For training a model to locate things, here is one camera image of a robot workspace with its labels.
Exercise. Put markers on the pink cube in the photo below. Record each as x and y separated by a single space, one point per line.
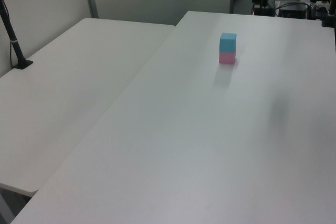
226 57

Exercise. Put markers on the blue cube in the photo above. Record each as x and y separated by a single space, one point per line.
228 41

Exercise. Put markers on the black electronics box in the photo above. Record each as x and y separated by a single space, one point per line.
292 11

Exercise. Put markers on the black pole with clamp base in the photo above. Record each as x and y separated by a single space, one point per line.
11 37

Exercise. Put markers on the black camera pole with clamp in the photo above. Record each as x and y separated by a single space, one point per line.
331 9

